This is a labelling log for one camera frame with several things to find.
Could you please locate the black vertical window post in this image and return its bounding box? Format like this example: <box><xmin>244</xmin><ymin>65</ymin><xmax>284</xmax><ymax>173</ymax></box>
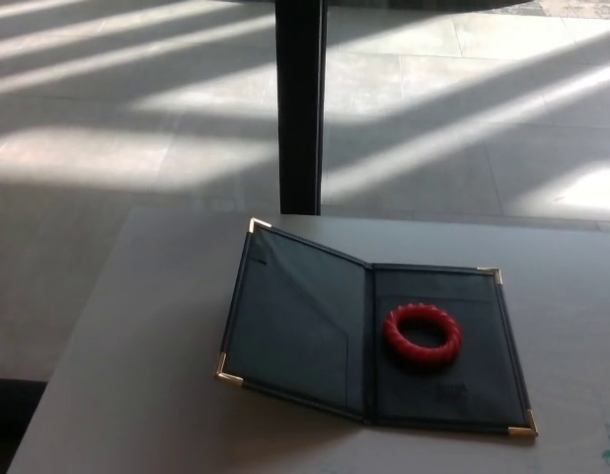
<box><xmin>273</xmin><ymin>0</ymin><xmax>331</xmax><ymax>216</ymax></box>

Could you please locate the dark diary with gold corners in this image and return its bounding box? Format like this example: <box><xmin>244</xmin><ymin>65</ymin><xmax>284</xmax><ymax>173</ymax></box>
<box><xmin>213</xmin><ymin>216</ymin><xmax>541</xmax><ymax>442</ymax></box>

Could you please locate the red twisted ring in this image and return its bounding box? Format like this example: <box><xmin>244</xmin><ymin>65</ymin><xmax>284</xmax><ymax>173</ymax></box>
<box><xmin>381</xmin><ymin>301</ymin><xmax>465</xmax><ymax>369</ymax></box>

